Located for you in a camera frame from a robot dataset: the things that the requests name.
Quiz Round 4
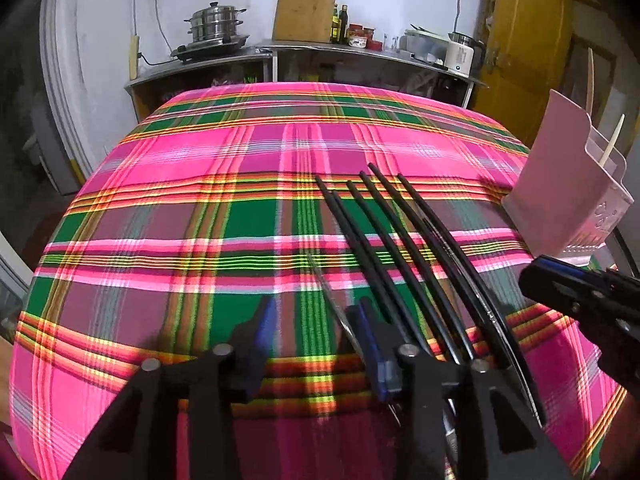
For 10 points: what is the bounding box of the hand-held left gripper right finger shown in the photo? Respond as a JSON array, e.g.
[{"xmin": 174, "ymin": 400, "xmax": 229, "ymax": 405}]
[{"xmin": 345, "ymin": 300, "xmax": 571, "ymax": 480}]

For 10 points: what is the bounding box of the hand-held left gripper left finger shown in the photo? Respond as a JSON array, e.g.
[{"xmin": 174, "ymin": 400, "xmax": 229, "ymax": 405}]
[{"xmin": 65, "ymin": 296, "xmax": 278, "ymax": 480}]

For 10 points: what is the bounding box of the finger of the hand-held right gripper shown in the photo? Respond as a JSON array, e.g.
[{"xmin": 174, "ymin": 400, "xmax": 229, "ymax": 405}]
[
  {"xmin": 519, "ymin": 264, "xmax": 593, "ymax": 320},
  {"xmin": 537, "ymin": 255, "xmax": 608, "ymax": 288}
]

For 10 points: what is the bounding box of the bundle of black chopsticks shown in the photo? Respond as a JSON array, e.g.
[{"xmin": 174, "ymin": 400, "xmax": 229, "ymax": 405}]
[{"xmin": 314, "ymin": 161, "xmax": 548, "ymax": 426}]

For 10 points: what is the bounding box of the thin grey stick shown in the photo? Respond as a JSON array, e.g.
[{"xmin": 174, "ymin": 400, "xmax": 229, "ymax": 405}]
[{"xmin": 306, "ymin": 252, "xmax": 363, "ymax": 356}]

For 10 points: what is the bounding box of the pink plastic utensil holder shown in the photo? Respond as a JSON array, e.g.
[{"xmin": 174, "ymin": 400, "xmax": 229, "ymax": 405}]
[{"xmin": 501, "ymin": 89, "xmax": 629, "ymax": 257}]

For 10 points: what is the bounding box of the cream chopstick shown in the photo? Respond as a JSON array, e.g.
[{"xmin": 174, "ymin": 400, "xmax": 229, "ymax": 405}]
[
  {"xmin": 586, "ymin": 47, "xmax": 597, "ymax": 117},
  {"xmin": 599, "ymin": 114, "xmax": 626, "ymax": 167}
]

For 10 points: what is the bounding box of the pink plaid tablecloth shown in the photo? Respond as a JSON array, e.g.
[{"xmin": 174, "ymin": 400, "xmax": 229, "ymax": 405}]
[{"xmin": 10, "ymin": 82, "xmax": 628, "ymax": 480}]

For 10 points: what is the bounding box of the white electric kettle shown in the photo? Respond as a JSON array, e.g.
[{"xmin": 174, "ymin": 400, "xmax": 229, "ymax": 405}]
[{"xmin": 444, "ymin": 32, "xmax": 477, "ymax": 79}]

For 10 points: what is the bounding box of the yellow wooden door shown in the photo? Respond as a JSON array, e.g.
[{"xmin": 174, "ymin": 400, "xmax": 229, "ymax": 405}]
[{"xmin": 472, "ymin": 0, "xmax": 577, "ymax": 132}]

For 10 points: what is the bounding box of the clear plastic storage container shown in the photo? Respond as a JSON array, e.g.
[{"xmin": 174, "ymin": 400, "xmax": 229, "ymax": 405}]
[{"xmin": 402, "ymin": 27, "xmax": 449, "ymax": 64}]

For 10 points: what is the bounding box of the low metal stand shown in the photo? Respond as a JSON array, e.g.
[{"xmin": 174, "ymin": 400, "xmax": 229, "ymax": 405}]
[{"xmin": 125, "ymin": 50, "xmax": 275, "ymax": 117}]

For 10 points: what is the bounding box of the metal shelf table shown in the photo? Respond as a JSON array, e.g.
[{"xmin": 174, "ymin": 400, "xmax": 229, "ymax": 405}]
[{"xmin": 256, "ymin": 40, "xmax": 489, "ymax": 111}]

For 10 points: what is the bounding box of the black induction cooker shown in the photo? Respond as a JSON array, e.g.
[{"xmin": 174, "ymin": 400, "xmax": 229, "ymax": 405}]
[{"xmin": 170, "ymin": 34, "xmax": 251, "ymax": 64}]

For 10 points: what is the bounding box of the red lidded jar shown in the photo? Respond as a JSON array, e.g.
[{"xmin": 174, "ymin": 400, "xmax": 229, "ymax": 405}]
[{"xmin": 347, "ymin": 23, "xmax": 376, "ymax": 49}]

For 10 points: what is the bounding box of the stainless steel steamer pot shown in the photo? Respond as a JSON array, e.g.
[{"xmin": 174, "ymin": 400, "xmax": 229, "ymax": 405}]
[{"xmin": 185, "ymin": 1, "xmax": 248, "ymax": 44}]

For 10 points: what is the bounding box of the wooden cutting board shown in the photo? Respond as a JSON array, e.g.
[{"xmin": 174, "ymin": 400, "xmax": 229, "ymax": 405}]
[{"xmin": 272, "ymin": 0, "xmax": 339, "ymax": 43}]

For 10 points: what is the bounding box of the thin wall cable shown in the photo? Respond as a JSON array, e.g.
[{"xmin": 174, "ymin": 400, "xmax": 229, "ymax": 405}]
[{"xmin": 151, "ymin": 0, "xmax": 174, "ymax": 52}]

